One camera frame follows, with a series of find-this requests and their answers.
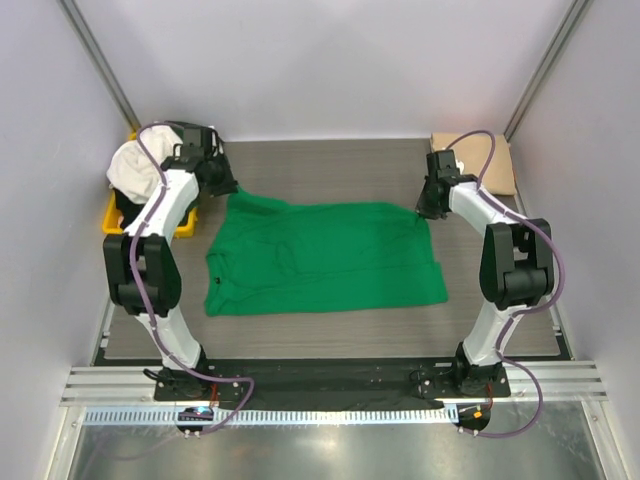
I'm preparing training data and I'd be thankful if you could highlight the bright green t-shirt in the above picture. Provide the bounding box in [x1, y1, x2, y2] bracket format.
[204, 191, 449, 317]

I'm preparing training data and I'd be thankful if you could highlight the yellow plastic bin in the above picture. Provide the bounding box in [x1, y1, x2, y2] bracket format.
[101, 128, 201, 242]

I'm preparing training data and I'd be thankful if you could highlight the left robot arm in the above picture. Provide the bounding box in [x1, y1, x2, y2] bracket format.
[103, 122, 237, 400]

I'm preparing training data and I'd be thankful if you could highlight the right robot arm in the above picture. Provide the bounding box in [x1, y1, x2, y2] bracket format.
[416, 150, 555, 396]

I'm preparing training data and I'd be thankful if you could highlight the folded beige t-shirt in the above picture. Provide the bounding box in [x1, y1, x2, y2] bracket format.
[430, 133, 516, 196]

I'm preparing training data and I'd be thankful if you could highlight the white t-shirt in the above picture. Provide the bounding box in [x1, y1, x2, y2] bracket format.
[106, 126, 182, 205]

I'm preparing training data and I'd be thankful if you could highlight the dark green t-shirt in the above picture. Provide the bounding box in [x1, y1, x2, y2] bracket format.
[112, 119, 221, 234]

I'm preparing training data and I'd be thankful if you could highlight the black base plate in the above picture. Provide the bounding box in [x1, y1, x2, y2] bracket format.
[143, 357, 511, 412]

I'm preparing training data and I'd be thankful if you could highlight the left aluminium frame post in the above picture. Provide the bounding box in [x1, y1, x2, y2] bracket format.
[56, 0, 142, 131]

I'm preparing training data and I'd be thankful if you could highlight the aluminium frame post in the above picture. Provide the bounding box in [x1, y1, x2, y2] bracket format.
[56, 0, 142, 131]
[504, 0, 593, 141]

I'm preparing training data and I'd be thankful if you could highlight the right aluminium frame post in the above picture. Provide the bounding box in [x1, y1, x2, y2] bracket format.
[504, 0, 593, 141]

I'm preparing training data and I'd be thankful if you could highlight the aluminium front rail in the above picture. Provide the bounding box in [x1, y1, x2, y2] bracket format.
[60, 360, 608, 406]

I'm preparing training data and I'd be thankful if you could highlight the white slotted cable duct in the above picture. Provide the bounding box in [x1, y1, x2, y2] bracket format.
[83, 405, 458, 428]

